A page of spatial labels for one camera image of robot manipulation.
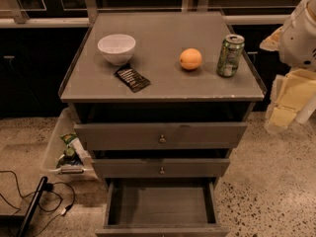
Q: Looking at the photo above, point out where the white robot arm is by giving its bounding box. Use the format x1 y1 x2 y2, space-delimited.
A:
260 0 316 133

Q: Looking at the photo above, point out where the black flat bar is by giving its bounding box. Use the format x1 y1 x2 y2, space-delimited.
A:
16 176 48 237

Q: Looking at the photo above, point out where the white bowl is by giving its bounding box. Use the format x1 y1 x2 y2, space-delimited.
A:
98 34 136 65

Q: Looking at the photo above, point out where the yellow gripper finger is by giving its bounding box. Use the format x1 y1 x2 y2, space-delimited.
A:
260 27 282 51

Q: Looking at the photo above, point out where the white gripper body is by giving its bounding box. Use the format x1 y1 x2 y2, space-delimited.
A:
265 68 316 132

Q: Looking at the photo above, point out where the black cable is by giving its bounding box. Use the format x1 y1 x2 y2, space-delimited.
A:
0 170 77 237

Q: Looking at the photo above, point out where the black snack packet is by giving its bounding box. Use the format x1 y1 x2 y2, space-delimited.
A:
115 64 151 93

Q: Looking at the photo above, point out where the orange fruit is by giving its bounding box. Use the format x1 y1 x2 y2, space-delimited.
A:
180 48 202 70

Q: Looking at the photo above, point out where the grey drawer cabinet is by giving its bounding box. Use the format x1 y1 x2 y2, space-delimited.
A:
57 11 268 190

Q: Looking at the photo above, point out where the green snack bag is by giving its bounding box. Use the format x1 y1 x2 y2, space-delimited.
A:
60 133 77 158

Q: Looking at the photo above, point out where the green soda can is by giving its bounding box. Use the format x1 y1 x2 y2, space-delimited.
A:
216 34 245 77

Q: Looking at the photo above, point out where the clear plastic bin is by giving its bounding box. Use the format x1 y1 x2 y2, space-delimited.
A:
40 108 97 182

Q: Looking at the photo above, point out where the grey drawer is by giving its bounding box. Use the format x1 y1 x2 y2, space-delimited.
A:
92 158 230 178
96 178 229 237
74 122 247 150

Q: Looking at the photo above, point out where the metal railing frame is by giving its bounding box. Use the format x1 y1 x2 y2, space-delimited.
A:
0 0 301 29

